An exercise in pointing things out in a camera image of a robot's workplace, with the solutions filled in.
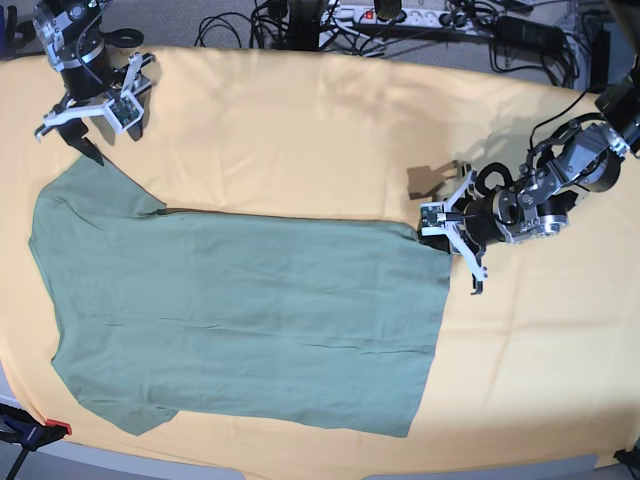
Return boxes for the black right clamp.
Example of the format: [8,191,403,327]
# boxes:
[614,447,640,470]

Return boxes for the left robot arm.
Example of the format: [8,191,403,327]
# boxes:
[418,67,639,294]

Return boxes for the black center stand pole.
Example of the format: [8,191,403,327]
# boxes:
[285,0,325,52]

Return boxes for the black red left clamp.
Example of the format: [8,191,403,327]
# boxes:
[1,404,72,480]

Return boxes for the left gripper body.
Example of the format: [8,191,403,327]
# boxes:
[443,167,494,295]

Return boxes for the green T-shirt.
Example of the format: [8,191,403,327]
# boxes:
[29,158,452,437]

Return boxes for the black box right background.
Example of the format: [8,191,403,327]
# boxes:
[590,29,611,93]

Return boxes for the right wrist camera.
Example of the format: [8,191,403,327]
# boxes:
[105,92,144,134]

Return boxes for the black power adapter brick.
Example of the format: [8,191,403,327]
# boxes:
[494,16,565,53]

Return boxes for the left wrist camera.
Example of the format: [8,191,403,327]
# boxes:
[419,202,450,237]

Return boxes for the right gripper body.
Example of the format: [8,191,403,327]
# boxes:
[52,47,155,113]

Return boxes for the yellow tablecloth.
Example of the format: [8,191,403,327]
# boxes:
[1,48,639,479]

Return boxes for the black tangled cables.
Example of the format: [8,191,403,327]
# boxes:
[197,0,581,89]

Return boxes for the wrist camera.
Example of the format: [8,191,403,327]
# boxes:
[105,92,144,134]
[419,202,450,237]

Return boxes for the white power strip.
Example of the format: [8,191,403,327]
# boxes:
[333,4,484,36]

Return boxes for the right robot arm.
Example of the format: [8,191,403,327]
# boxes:
[33,1,156,166]

